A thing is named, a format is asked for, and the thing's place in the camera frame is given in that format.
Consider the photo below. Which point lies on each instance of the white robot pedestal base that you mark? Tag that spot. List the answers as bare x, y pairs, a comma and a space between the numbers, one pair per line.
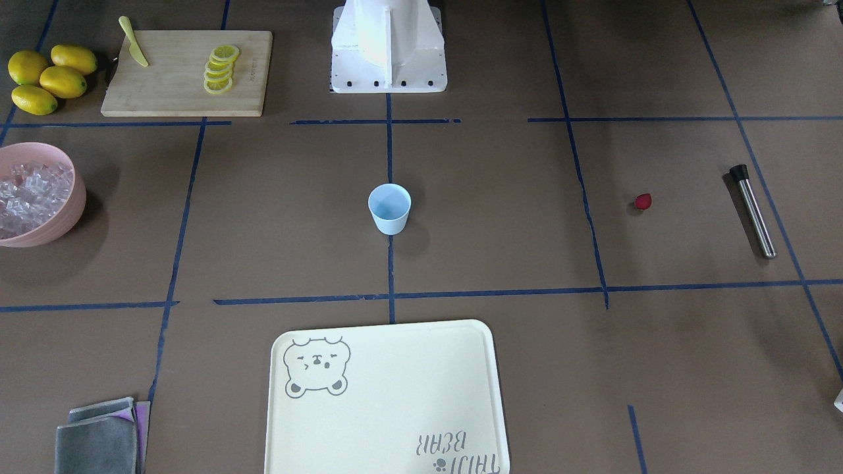
387, 47

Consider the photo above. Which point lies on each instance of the cream bear serving tray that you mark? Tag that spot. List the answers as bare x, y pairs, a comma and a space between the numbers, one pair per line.
418, 397

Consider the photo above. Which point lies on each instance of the light blue plastic cup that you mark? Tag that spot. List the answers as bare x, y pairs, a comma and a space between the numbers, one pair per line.
389, 205

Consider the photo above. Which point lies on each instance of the steel muddler with black tip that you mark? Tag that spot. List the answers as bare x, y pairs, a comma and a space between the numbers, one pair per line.
741, 178

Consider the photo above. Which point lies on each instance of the whole lemon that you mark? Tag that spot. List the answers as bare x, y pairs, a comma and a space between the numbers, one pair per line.
26, 66
34, 100
63, 82
78, 57

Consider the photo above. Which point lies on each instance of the whole lemon middle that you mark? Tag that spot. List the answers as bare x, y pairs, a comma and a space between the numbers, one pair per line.
63, 82

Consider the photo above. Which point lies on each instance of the lemon slice front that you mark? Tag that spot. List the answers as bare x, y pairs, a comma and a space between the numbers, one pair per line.
218, 87

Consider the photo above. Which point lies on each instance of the whole lemon bottom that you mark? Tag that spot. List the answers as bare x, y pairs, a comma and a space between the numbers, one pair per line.
34, 100

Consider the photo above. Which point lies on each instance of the purple folded cloth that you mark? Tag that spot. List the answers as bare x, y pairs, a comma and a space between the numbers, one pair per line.
140, 416

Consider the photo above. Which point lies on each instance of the whole lemon top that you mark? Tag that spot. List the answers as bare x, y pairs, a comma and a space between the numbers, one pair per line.
26, 66
78, 57

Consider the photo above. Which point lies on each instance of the bamboo cutting board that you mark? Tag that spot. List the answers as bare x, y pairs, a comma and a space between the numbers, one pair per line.
172, 85

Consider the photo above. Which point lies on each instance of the pink bowl of ice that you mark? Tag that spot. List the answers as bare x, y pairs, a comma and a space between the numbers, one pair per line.
42, 194

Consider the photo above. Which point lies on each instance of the lemon slice back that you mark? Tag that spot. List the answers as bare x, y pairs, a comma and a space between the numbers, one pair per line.
225, 53

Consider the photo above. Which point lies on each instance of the lemon slice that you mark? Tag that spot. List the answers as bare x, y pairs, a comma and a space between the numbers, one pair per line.
225, 53
217, 68
217, 76
218, 87

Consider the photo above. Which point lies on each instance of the grey folded cloth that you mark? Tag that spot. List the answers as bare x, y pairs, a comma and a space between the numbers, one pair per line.
99, 438

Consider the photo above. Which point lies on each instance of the red strawberry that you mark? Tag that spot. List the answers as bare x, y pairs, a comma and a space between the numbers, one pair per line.
643, 202

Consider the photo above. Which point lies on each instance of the yellow plastic knife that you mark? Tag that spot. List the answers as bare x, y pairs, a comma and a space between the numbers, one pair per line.
134, 48

